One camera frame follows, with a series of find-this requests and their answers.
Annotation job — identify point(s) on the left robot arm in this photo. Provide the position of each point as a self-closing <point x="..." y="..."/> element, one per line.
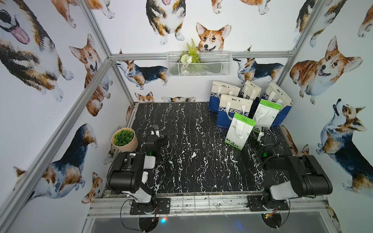
<point x="129" y="171"/>

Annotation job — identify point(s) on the back left blue bag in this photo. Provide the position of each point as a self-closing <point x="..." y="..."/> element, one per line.
<point x="219" y="89"/>

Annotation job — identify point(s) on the green white bag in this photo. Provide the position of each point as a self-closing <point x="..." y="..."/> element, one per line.
<point x="265" y="113"/>
<point x="239" y="131"/>

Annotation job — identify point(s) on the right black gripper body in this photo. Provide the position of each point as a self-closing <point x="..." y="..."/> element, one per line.
<point x="262" y="142"/>

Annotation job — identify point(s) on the aluminium front rail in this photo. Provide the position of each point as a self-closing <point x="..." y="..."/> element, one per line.
<point x="179" y="206"/>

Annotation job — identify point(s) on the white wire basket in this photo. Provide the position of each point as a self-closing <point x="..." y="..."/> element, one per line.
<point x="212" y="64"/>

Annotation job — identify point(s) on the back right blue bag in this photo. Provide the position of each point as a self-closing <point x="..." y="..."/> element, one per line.
<point x="275" y="94"/>

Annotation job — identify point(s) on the potted green plant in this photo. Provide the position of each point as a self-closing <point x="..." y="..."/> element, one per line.
<point x="125" y="140"/>

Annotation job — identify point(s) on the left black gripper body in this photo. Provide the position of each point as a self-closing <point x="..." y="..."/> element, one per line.
<point x="157" y="139"/>

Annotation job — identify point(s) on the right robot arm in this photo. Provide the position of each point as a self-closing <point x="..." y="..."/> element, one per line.
<point x="306" y="178"/>

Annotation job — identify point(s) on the fern and white flower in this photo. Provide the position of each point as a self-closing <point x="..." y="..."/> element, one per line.
<point x="189" y="59"/>

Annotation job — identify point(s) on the blue white bag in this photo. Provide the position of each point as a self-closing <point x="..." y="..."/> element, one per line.
<point x="229" y="105"/>

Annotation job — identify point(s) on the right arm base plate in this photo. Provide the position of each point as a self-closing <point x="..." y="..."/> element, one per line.
<point x="258" y="204"/>

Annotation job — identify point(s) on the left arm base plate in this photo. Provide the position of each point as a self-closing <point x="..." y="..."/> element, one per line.
<point x="156" y="206"/>

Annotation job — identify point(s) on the back middle blue bag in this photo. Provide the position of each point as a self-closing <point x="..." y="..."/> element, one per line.
<point x="250" y="91"/>

